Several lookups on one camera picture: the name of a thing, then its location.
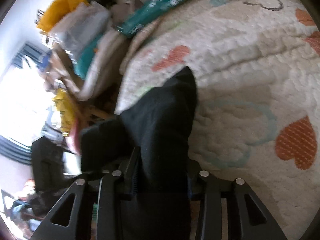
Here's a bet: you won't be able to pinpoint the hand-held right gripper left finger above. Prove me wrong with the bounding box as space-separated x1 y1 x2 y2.
30 146 141 240

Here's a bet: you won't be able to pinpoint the quilted blanket with hearts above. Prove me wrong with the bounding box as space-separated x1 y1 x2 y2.
114 0 320 240

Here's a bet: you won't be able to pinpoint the teal cloth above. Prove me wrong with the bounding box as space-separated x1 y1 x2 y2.
74 42 100 78

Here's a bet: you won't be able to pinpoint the yellow plastic bag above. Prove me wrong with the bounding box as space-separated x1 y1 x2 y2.
53 89 77 134

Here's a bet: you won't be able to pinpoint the green cardboard box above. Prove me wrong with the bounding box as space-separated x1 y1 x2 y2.
117 0 198 38

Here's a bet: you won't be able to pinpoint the pink cushion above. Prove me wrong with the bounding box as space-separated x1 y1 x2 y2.
71 119 84 154

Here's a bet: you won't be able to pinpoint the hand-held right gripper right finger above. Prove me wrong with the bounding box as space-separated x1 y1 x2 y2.
186 170 288 240

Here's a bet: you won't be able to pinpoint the black pants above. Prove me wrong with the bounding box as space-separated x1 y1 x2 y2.
80 66 198 240

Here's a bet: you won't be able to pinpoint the black chair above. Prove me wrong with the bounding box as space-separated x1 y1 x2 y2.
31 137 83 193

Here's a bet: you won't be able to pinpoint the grey plastic bag of clothes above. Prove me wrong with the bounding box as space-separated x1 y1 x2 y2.
51 2 111 55

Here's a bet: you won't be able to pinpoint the yellow cloth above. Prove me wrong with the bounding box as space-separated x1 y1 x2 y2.
37 0 89 32

